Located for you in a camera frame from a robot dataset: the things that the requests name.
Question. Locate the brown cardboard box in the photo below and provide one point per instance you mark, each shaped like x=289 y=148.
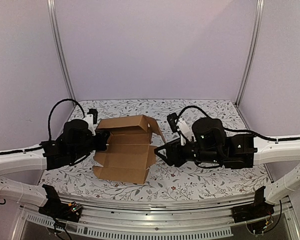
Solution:
x=130 y=152

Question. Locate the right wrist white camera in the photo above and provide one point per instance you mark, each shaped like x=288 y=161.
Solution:
x=178 y=125

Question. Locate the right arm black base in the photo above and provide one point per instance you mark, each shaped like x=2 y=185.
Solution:
x=251 y=211

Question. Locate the right aluminium frame post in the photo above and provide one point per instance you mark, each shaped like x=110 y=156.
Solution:
x=251 y=52

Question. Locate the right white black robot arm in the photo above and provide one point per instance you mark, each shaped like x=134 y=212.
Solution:
x=206 y=142

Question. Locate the left aluminium frame post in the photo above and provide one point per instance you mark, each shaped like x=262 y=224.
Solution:
x=59 y=48

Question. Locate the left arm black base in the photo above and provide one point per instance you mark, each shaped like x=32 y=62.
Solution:
x=56 y=209

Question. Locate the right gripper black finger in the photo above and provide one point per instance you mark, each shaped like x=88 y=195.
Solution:
x=162 y=157
x=160 y=148

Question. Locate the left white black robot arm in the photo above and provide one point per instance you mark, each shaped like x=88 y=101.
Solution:
x=77 y=141

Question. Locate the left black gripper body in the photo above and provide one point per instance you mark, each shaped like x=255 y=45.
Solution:
x=100 y=145

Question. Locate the floral patterned table mat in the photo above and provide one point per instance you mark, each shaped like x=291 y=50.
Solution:
x=163 y=183

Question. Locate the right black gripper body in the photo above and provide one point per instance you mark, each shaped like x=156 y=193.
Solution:
x=170 y=153

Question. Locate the front aluminium rail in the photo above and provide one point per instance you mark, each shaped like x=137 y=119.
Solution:
x=190 y=219

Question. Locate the aluminium frame post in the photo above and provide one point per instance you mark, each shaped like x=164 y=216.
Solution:
x=251 y=52
x=59 y=48

